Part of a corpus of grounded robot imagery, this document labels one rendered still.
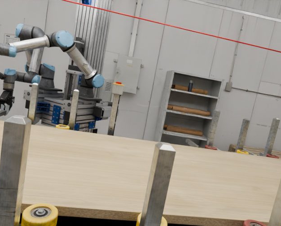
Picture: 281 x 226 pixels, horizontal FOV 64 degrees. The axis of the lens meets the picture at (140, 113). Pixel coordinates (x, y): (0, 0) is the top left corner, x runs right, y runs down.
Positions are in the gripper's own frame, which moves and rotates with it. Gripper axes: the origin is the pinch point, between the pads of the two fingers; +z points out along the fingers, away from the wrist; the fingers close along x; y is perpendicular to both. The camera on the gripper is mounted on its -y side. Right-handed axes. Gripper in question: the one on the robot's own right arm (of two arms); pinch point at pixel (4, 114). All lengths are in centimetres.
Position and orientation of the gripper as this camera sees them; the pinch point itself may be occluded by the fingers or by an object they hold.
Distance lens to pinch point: 203.1
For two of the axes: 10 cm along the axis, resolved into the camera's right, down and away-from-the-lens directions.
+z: -1.8, 9.7, 1.3
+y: -1.6, -1.6, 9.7
